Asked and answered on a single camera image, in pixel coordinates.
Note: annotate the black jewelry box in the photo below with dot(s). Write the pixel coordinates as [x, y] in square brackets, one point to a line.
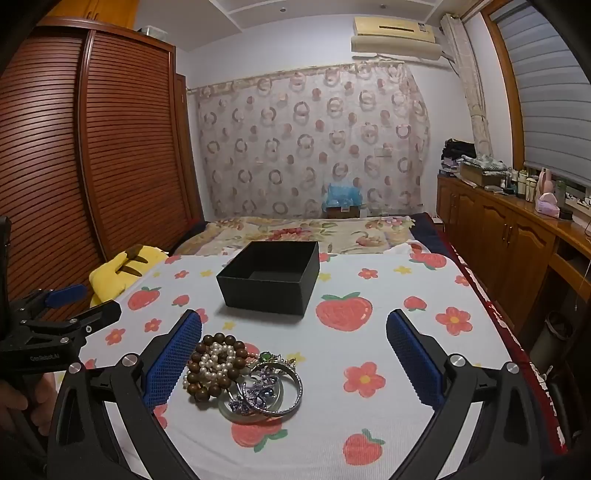
[270, 277]

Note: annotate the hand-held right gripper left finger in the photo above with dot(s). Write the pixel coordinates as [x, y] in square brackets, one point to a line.
[171, 362]

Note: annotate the yellow plush pillow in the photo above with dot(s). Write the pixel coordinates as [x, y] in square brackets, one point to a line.
[108, 277]

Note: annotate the pale green jade bangle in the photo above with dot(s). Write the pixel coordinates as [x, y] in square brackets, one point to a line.
[231, 412]

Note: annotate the small cardboard box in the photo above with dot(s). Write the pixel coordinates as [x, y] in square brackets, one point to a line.
[342, 212]

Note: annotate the blue plastic bag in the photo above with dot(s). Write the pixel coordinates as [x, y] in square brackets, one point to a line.
[342, 194]

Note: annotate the person's left hand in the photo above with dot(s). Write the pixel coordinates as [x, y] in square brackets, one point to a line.
[44, 392]

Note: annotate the group of cosmetic bottles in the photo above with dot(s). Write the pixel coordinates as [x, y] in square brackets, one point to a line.
[521, 184]

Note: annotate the pink desk ornament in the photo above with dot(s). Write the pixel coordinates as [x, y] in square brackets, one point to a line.
[547, 196]

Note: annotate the stack of dark clothes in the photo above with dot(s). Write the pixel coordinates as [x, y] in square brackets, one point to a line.
[457, 152]

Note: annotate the grey window blind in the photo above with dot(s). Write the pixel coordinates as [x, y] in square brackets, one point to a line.
[545, 92]

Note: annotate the dark waste bin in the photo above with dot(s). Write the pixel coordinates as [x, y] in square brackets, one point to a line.
[551, 339]

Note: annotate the silver metal bangle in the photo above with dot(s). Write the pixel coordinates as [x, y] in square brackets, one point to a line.
[295, 392]

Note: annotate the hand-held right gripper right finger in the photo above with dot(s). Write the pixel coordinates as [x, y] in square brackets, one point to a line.
[415, 364]

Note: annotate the beige side curtain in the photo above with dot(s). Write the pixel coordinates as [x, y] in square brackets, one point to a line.
[471, 92]

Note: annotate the beige wall air conditioner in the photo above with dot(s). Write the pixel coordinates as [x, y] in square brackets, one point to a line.
[397, 39]

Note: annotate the strawberry print white blanket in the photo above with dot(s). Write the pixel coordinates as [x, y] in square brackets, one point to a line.
[360, 406]

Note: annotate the brown wooden low cabinet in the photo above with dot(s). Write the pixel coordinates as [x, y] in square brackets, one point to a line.
[498, 240]

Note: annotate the brown slatted wooden wardrobe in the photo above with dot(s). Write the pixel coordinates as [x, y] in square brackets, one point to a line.
[124, 152]

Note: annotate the wooden box with cloth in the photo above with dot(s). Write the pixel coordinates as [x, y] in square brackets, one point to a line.
[480, 170]

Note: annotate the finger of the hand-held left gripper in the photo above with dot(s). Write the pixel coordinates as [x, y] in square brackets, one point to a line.
[69, 294]
[99, 313]

